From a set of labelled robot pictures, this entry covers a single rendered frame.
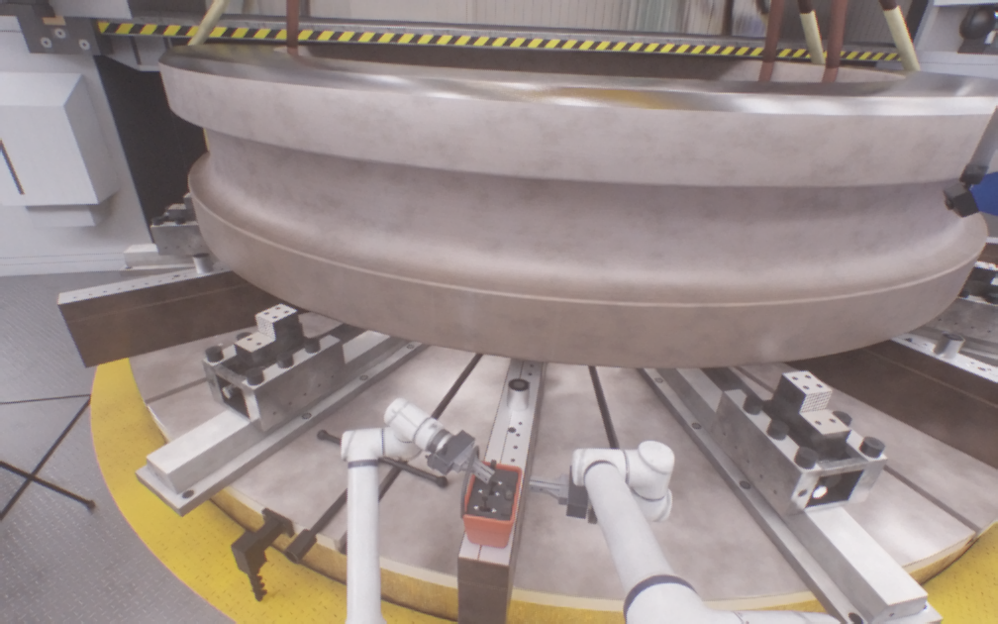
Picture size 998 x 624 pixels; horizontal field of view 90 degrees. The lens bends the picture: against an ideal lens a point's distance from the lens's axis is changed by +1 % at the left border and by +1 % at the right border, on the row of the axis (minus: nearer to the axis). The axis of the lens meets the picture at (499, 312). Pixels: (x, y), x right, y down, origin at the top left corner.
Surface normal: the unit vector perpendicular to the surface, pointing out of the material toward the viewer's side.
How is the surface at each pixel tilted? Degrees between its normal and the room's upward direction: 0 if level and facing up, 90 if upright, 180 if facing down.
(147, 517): 0
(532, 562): 0
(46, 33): 90
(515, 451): 0
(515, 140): 90
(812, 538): 71
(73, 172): 90
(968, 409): 90
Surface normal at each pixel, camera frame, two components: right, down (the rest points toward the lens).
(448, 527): 0.04, -0.88
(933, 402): -0.82, 0.25
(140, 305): 0.58, 0.41
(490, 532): -0.18, 0.57
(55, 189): 0.22, 0.48
